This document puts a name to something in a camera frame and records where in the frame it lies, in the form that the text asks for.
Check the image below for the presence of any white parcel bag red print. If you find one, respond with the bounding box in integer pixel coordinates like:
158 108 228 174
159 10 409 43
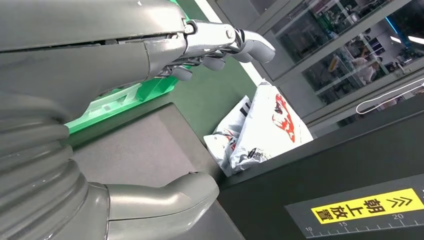
229 79 315 173

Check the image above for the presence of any white cable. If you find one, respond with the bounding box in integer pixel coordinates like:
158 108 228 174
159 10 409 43
355 77 424 116

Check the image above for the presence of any person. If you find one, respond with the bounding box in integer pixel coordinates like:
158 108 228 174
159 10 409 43
351 44 382 85

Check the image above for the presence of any grey ruler label yellow sticker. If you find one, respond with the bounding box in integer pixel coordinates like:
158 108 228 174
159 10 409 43
284 173 424 239

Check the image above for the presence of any small crumpled white parcel bag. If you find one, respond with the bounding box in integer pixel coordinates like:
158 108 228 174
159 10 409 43
202 95 253 177

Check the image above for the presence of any green plastic crate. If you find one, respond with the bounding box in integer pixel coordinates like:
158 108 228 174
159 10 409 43
64 0 192 135

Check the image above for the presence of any black inbound scanner machine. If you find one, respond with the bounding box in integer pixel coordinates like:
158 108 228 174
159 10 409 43
69 94 424 240

